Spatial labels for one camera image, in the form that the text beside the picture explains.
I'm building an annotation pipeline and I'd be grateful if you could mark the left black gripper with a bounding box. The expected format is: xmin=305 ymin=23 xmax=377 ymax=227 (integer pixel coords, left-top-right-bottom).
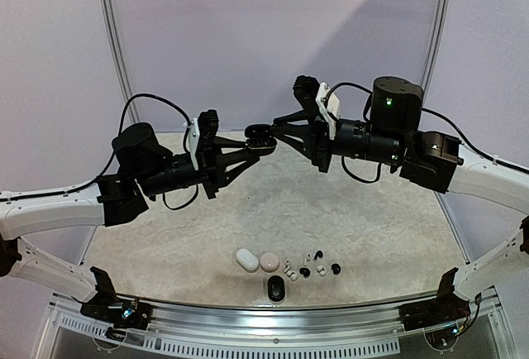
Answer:
xmin=138 ymin=136 xmax=260 ymax=199

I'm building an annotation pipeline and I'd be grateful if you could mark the pink round earbud case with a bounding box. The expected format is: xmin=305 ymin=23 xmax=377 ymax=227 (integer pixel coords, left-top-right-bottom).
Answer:
xmin=260 ymin=252 xmax=280 ymax=272

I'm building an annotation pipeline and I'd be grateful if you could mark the black earbud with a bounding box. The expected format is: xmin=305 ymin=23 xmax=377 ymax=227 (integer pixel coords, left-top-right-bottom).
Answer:
xmin=331 ymin=263 xmax=341 ymax=275
xmin=299 ymin=267 xmax=311 ymax=279
xmin=313 ymin=251 xmax=323 ymax=261

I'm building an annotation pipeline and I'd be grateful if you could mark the black oval earbud case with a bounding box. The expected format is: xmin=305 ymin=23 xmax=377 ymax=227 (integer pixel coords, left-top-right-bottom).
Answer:
xmin=267 ymin=275 xmax=286 ymax=303

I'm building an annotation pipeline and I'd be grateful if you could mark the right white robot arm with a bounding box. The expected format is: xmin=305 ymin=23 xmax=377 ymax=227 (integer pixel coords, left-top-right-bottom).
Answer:
xmin=272 ymin=76 xmax=528 ymax=214

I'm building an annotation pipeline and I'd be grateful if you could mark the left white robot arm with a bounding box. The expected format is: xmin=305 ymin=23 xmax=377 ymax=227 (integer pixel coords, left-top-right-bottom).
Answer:
xmin=1 ymin=122 xmax=276 ymax=321

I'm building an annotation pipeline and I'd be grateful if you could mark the white oval earbud case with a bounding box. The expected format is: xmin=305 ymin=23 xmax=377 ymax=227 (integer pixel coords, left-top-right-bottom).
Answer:
xmin=236 ymin=248 xmax=260 ymax=272

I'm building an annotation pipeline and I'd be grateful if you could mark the white earbud lower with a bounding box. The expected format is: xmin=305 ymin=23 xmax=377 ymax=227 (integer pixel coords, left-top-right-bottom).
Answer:
xmin=286 ymin=270 xmax=298 ymax=282

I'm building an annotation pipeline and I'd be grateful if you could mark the white stem earbud right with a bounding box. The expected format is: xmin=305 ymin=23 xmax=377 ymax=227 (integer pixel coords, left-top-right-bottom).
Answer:
xmin=317 ymin=265 xmax=326 ymax=276

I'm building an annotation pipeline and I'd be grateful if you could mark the left camera cable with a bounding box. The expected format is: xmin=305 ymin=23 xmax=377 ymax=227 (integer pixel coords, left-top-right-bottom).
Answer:
xmin=69 ymin=93 xmax=199 ymax=211

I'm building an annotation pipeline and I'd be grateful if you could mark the camera cable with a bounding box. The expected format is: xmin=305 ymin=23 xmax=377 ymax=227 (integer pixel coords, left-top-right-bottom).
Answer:
xmin=69 ymin=93 xmax=199 ymax=211
xmin=330 ymin=81 xmax=522 ymax=184

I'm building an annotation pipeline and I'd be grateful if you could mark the right camera cable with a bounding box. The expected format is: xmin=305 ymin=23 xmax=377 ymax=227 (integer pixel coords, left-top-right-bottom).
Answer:
xmin=330 ymin=81 xmax=522 ymax=184

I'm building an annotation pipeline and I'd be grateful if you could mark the aluminium front rail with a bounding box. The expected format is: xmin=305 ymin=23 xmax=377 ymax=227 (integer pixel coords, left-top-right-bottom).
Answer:
xmin=39 ymin=282 xmax=513 ymax=359

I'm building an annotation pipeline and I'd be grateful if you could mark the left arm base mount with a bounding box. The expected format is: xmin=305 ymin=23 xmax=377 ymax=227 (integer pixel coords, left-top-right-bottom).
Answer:
xmin=80 ymin=266 xmax=153 ymax=330

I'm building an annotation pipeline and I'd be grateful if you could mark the left aluminium frame post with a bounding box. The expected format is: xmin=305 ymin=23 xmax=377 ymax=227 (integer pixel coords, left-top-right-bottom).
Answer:
xmin=100 ymin=0 xmax=133 ymax=103

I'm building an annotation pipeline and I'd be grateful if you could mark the aluminium frame post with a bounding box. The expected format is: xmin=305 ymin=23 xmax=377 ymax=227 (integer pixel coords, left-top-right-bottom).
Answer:
xmin=417 ymin=0 xmax=455 ymax=99
xmin=100 ymin=0 xmax=133 ymax=103

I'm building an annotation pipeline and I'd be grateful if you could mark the right aluminium frame post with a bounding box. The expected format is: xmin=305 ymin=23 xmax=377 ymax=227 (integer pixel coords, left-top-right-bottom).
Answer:
xmin=417 ymin=0 xmax=455 ymax=99

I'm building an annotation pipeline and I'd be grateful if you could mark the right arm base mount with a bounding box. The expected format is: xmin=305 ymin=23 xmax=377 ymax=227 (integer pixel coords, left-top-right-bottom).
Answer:
xmin=398 ymin=267 xmax=482 ymax=337

